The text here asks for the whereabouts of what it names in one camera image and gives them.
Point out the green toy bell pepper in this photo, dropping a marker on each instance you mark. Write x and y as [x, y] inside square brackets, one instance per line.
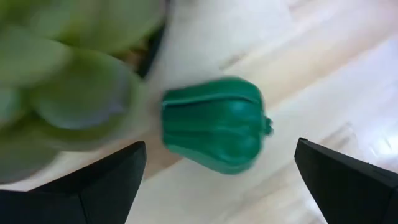
[217, 127]

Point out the potted succulent plant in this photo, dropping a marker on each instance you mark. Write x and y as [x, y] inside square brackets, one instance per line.
[71, 87]

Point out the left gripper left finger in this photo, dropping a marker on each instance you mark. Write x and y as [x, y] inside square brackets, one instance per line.
[102, 193]

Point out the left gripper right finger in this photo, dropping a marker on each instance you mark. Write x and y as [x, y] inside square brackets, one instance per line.
[348, 189]

